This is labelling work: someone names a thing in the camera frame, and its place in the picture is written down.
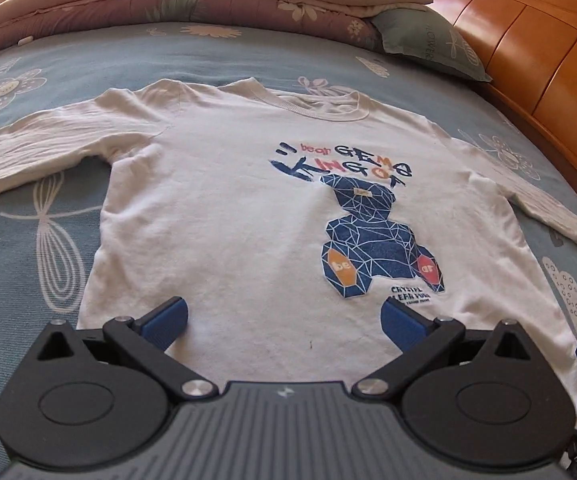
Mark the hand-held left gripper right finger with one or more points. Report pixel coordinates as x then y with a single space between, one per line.
401 327

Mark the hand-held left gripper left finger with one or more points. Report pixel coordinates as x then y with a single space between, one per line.
168 322

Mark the white printed long-sleeve shirt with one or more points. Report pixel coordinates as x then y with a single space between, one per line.
218 210

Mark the blue floral bed sheet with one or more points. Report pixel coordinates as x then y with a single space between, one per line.
33 240

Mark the grey-blue printed pillow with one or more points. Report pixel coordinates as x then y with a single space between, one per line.
428 45

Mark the wooden bed headboard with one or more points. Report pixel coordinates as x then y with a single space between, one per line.
543 45

